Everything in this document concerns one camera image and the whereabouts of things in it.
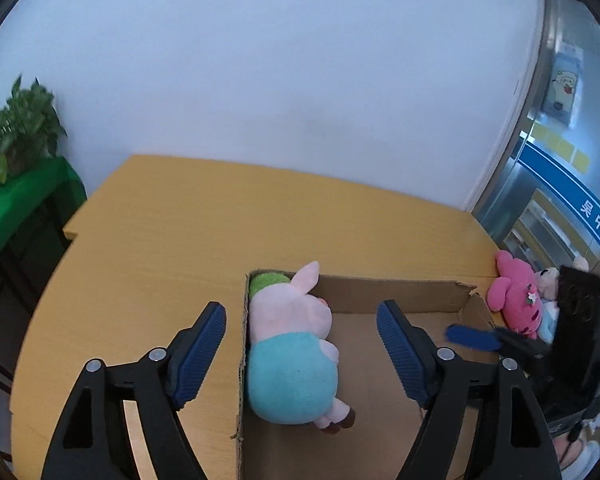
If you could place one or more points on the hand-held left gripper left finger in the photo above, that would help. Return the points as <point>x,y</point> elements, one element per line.
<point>200,355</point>

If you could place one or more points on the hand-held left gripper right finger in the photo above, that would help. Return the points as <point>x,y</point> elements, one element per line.
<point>399,352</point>

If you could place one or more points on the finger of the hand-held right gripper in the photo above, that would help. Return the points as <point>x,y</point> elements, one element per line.
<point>472,336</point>

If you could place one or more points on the magenta plush toy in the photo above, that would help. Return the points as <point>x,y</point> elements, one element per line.
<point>517,300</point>

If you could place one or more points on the cardboard box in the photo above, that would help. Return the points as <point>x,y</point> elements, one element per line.
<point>375,410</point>

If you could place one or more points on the pink pig plush toy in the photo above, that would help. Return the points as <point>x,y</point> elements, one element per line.
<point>290,360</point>

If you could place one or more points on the person's right forearm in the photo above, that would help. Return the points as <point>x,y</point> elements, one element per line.
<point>585,457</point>

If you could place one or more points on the brown-haired doll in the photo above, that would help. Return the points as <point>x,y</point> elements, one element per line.
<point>547,300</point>

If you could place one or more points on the beige plush toy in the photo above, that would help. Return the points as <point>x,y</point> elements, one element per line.
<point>581,262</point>

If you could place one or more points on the green plush toy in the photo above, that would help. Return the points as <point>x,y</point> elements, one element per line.
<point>267,282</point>

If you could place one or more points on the wooden desk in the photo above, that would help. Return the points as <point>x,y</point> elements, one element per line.
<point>180,240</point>

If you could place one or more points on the blue banner sign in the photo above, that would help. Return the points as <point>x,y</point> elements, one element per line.
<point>575,190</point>

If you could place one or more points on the green-covered side table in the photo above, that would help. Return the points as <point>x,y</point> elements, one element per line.
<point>15,210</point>

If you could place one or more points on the potted green plant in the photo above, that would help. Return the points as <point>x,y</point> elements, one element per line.
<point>22,125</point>

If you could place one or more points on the cartoon sheep wall poster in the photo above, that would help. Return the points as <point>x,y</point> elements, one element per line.
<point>564,87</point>

